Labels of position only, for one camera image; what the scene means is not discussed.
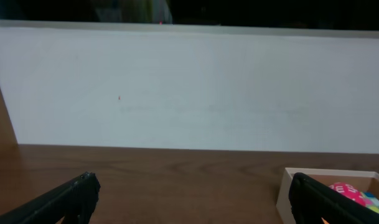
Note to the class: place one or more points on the white cardboard box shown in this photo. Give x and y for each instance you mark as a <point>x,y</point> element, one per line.
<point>364,181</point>

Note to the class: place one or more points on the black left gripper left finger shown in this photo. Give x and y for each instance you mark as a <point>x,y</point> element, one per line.
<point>72,202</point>

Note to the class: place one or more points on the red ball with white letters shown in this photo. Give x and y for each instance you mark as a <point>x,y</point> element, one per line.
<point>348,191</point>

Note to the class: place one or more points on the colourful puzzle cube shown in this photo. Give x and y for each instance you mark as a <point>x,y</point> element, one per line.
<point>371,201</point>

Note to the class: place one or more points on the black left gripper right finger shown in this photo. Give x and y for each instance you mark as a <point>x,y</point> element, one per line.
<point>313,202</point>

